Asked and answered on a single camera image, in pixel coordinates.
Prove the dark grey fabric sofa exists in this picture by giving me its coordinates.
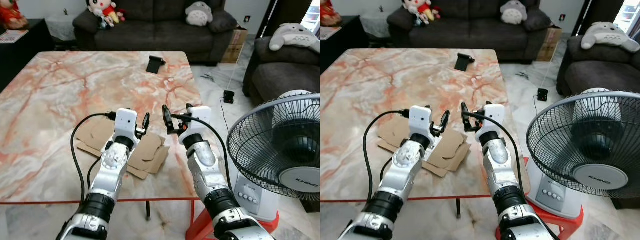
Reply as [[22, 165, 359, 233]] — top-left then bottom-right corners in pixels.
[[73, 0, 239, 66], [387, 0, 553, 64]]

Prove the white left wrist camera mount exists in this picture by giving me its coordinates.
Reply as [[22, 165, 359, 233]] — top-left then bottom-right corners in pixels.
[[113, 108, 139, 146], [408, 105, 433, 144]]

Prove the tall brown cardboard box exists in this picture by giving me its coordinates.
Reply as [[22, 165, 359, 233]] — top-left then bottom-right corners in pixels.
[[536, 25, 564, 63], [221, 27, 250, 65]]

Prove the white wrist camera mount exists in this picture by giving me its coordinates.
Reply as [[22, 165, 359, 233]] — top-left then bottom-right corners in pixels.
[[475, 103, 506, 143], [408, 105, 433, 144], [113, 108, 139, 146], [178, 106, 213, 146]]

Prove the white lace cloth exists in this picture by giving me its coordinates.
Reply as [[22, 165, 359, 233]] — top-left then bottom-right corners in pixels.
[[47, 13, 77, 42], [360, 12, 391, 39]]

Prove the large grey Totoro plush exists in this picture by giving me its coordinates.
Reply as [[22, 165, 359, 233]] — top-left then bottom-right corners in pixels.
[[580, 21, 640, 53], [269, 22, 321, 54]]

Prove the red and gold figurine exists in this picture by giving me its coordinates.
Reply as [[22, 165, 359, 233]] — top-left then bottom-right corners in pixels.
[[0, 0, 29, 30], [320, 0, 343, 28]]

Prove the black side cabinet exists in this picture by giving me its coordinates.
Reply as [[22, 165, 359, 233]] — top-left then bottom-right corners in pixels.
[[0, 18, 54, 94], [320, 15, 370, 76]]

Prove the red plastic stool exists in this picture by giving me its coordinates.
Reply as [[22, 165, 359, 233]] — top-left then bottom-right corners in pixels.
[[494, 157, 585, 240], [185, 204, 281, 240]]

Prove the colourful magazine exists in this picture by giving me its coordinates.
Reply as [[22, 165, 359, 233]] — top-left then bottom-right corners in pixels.
[[320, 26, 342, 41], [0, 29, 30, 45]]

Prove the white fan with black grille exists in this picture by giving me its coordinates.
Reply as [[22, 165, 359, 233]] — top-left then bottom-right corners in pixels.
[[525, 87, 640, 221], [226, 89, 321, 224]]

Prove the small grey Totoro plush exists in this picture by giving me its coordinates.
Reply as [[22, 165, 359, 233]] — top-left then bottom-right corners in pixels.
[[499, 0, 529, 26], [185, 1, 214, 27]]

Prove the doll in red dress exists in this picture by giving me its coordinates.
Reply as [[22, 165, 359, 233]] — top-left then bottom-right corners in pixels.
[[85, 0, 127, 29]]

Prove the dark grey fabric armchair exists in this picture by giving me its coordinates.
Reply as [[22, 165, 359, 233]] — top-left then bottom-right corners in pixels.
[[556, 34, 640, 99], [243, 36, 321, 107]]

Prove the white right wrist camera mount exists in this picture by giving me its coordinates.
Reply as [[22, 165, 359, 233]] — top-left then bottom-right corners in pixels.
[[475, 103, 506, 143], [178, 106, 213, 146]]

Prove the flat brown cardboard sheet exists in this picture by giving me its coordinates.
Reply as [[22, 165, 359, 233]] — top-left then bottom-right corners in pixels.
[[75, 117, 171, 181], [376, 115, 472, 179]]

